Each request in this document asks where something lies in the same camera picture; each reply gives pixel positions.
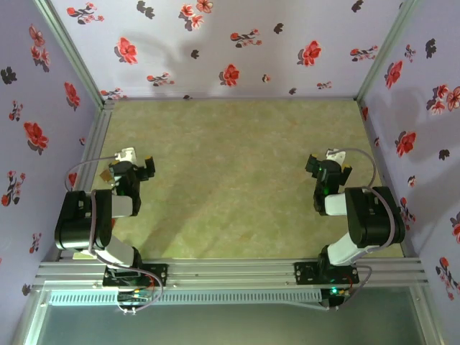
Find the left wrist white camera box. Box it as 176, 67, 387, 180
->
114, 146, 138, 163

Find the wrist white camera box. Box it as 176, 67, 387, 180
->
325, 147, 348, 165
114, 146, 138, 163

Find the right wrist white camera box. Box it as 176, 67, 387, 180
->
325, 147, 348, 165

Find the aluminium frame rail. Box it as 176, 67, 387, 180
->
103, 95, 360, 103
59, 99, 116, 262
34, 257, 431, 290

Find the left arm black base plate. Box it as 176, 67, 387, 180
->
102, 263, 170, 288

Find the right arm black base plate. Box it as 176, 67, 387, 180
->
293, 261, 360, 287

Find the aluminium frame post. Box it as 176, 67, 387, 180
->
34, 0, 107, 107
354, 0, 422, 102

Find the grey slotted cable duct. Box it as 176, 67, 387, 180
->
47, 289, 323, 307

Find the aluminium frame leg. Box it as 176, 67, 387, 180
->
409, 285, 449, 345
10, 289, 50, 345

